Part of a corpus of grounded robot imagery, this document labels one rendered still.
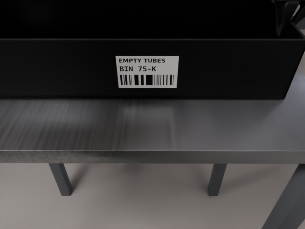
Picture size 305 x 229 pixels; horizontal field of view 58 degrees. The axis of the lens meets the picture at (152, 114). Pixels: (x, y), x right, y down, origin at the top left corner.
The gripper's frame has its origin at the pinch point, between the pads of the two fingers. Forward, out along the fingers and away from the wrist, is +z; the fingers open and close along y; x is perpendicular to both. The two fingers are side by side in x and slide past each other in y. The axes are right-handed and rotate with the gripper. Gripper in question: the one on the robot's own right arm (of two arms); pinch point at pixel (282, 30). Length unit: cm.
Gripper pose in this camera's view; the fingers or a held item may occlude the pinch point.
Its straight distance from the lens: 54.7
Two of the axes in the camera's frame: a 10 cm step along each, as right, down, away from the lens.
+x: 0.0, 7.0, -7.2
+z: 0.1, 7.2, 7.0
